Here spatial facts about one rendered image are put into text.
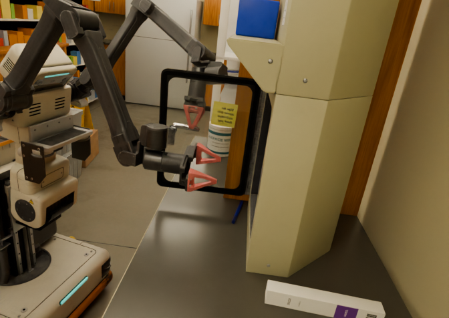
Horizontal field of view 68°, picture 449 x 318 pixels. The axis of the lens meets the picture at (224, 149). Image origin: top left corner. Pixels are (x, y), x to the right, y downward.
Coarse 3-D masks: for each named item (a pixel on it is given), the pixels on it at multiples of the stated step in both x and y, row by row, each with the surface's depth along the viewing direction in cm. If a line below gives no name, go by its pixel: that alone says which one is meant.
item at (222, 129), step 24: (168, 96) 102; (192, 96) 101; (216, 96) 101; (240, 96) 101; (168, 120) 105; (192, 120) 104; (216, 120) 104; (240, 120) 103; (168, 144) 108; (192, 144) 107; (216, 144) 107; (240, 144) 106; (192, 168) 110; (216, 168) 110; (240, 168) 109
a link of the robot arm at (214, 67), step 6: (198, 48) 109; (192, 54) 110; (198, 54) 108; (192, 60) 109; (198, 60) 108; (198, 66) 112; (210, 66) 107; (216, 66) 106; (222, 66) 106; (210, 72) 105; (216, 72) 104; (222, 72) 106
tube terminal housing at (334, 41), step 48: (288, 0) 69; (336, 0) 62; (384, 0) 69; (288, 48) 66; (336, 48) 65; (384, 48) 77; (288, 96) 69; (336, 96) 70; (288, 144) 73; (336, 144) 78; (288, 192) 77; (336, 192) 87; (288, 240) 82
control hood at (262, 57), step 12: (240, 36) 79; (240, 48) 66; (252, 48) 66; (264, 48) 66; (276, 48) 66; (240, 60) 68; (252, 60) 67; (264, 60) 67; (276, 60) 67; (252, 72) 68; (264, 72) 68; (276, 72) 68; (264, 84) 69; (276, 84) 69
